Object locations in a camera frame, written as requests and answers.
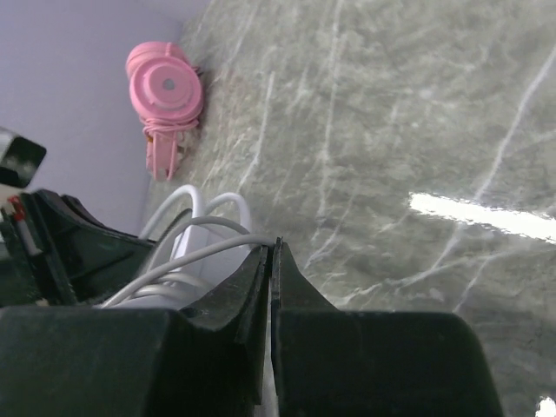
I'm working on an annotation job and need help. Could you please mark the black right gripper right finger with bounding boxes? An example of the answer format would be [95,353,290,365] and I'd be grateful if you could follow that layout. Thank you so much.
[270,240,503,416]

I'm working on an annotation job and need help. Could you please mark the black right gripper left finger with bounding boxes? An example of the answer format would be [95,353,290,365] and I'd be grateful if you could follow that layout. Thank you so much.
[1,247,269,416]

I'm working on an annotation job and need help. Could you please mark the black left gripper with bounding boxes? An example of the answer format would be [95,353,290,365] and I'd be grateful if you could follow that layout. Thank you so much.
[1,189,154,305]

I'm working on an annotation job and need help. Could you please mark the white headphones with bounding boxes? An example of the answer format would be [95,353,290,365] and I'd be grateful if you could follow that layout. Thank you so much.
[98,184,275,310]

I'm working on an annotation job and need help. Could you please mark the pink headphones with cable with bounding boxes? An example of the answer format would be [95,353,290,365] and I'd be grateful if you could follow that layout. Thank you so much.
[125,41,204,181]

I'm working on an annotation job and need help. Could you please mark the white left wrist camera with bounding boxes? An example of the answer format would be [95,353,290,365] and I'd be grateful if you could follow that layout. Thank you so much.
[1,127,47,189]

